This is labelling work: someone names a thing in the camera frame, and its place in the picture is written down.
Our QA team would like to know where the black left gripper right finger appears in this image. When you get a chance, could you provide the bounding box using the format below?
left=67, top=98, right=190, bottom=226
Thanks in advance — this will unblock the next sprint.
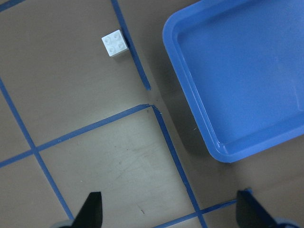
left=237, top=190, right=277, bottom=228

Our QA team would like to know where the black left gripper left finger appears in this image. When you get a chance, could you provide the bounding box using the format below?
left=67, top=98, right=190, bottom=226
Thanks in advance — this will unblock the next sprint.
left=71, top=191, right=103, bottom=228

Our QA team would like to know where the blue plastic tray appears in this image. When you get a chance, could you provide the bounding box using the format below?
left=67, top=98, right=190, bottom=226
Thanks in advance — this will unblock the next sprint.
left=162, top=0, right=304, bottom=163

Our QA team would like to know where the white block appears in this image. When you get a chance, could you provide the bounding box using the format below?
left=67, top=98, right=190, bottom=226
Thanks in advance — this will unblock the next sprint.
left=101, top=30, right=129, bottom=57

